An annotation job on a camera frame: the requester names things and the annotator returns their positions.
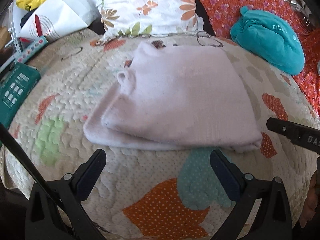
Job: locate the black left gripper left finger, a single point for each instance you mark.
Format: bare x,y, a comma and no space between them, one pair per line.
69,192

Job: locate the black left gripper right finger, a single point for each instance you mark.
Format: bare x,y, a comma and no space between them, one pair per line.
273,219

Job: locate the pale pink embroidered sweater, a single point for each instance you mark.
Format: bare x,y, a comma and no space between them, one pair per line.
174,98

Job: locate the right hand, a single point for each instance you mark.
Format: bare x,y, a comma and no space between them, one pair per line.
310,204

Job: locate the heart patterned quilt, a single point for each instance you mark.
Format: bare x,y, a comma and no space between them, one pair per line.
149,194

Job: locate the teal plush cushion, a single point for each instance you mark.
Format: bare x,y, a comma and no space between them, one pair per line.
269,37

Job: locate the green cardboard box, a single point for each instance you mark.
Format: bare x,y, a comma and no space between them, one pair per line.
15,89

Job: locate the long teal toy box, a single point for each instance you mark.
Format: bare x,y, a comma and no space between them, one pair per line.
32,49

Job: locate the red floral blanket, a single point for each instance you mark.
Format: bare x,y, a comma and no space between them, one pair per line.
223,14

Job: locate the white paper shopping bag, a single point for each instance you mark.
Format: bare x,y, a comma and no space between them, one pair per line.
58,18

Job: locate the white floral pillow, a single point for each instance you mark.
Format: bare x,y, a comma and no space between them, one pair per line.
147,18

